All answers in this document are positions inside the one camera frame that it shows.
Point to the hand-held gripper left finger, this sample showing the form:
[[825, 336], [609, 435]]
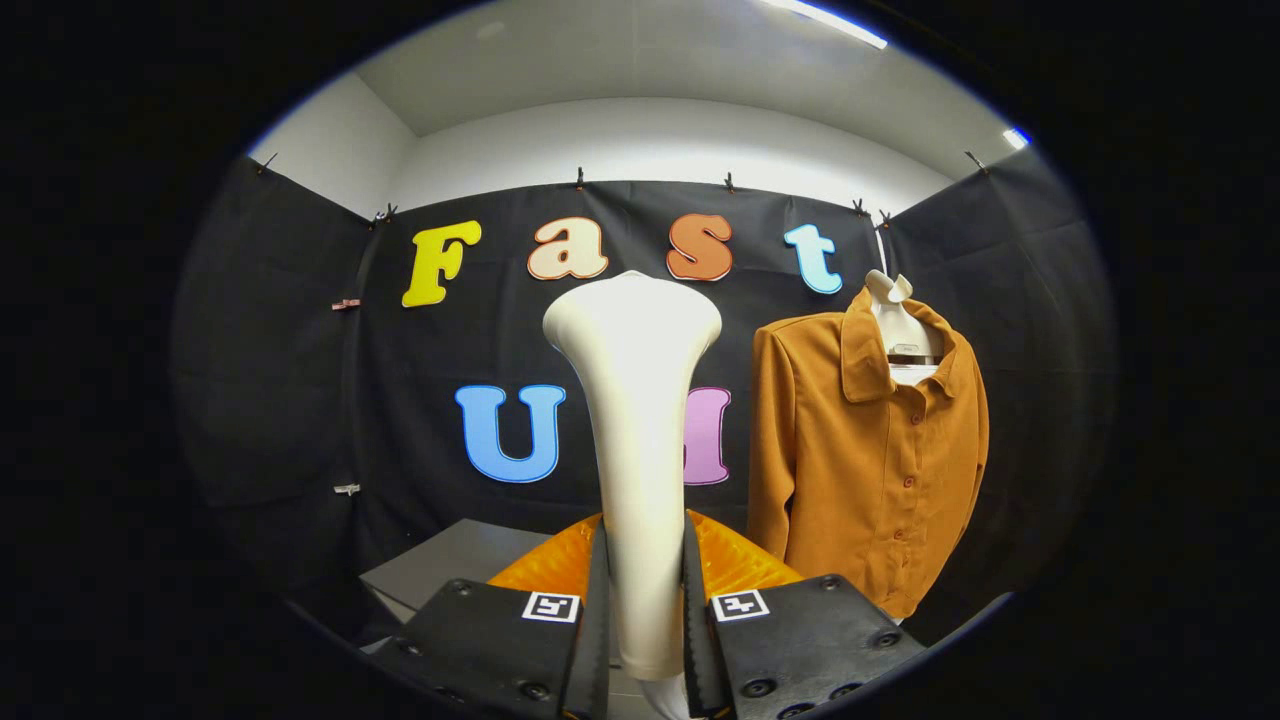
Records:
[[480, 640]]

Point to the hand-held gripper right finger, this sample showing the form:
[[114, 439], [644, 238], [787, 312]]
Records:
[[800, 640]]

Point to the orange button-up shirt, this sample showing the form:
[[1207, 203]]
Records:
[[860, 480]]

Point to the white garment steamer head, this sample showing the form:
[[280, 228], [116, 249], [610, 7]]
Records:
[[635, 420]]

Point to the black backdrop cloth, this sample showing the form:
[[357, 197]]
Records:
[[280, 400]]

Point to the white mannequin hanger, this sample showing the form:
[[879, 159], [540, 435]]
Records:
[[900, 330]]

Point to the small ceiling light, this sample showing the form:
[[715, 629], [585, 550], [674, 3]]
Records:
[[1016, 138]]

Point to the long ceiling light strip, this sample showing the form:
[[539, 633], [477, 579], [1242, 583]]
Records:
[[830, 22]]

